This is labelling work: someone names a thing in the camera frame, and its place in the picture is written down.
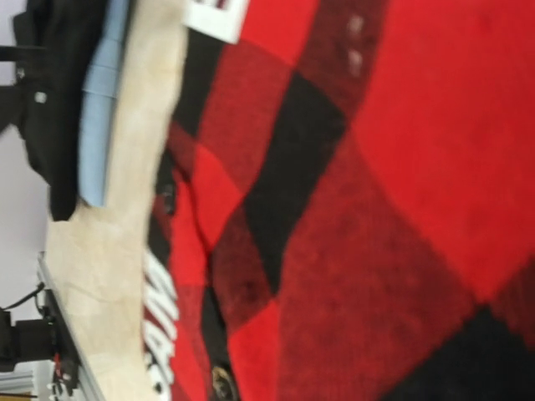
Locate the red black plaid shirt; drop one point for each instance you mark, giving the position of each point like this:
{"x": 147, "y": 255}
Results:
{"x": 344, "y": 208}

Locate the light blue folded shirt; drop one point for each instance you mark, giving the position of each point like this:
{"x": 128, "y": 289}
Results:
{"x": 100, "y": 93}

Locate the black folded shirt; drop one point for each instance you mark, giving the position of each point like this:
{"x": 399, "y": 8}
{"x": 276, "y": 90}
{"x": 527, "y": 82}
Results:
{"x": 54, "y": 44}

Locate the front aluminium rail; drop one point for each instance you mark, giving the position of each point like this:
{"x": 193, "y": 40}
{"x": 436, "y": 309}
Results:
{"x": 72, "y": 379}

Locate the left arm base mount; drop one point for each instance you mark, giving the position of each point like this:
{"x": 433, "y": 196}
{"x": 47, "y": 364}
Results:
{"x": 25, "y": 341}

